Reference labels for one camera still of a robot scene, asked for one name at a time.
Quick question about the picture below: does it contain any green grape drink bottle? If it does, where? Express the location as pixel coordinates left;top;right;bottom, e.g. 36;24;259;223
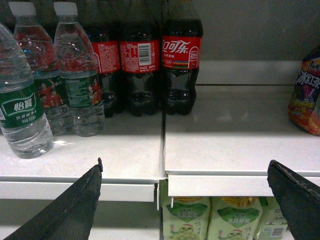
255;197;288;240
162;197;211;240
206;196;262;240

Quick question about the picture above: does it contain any green label water bottle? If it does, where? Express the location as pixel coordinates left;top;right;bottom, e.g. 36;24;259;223
0;25;53;159

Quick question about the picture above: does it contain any water bottle with text label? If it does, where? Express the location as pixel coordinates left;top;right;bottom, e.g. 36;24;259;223
53;1;105;137

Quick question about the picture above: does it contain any water bottle with athletes label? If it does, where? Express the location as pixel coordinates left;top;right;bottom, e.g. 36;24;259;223
8;1;71;136

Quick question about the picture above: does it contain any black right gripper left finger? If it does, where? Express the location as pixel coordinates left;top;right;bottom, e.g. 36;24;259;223
6;158;103;240

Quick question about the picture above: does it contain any cola bottle left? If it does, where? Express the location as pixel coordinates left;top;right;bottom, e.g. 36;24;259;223
84;23;123;118

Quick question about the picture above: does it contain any cola bottle with logo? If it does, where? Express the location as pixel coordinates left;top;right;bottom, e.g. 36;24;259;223
161;0;204;115

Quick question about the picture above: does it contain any white right shelf board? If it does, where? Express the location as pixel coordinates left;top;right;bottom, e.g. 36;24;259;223
164;85;320;197

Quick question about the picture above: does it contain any cola bottle with barcode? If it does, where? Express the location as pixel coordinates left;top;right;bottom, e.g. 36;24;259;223
119;0;161;117

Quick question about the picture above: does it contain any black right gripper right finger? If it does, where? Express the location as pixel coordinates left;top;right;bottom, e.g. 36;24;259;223
267;160;320;240

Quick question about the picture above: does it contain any white metal shelf board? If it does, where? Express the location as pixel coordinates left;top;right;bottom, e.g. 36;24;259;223
0;112;165;202

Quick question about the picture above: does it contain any orange iced tea bottle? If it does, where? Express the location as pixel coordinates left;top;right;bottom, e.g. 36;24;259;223
287;46;320;136

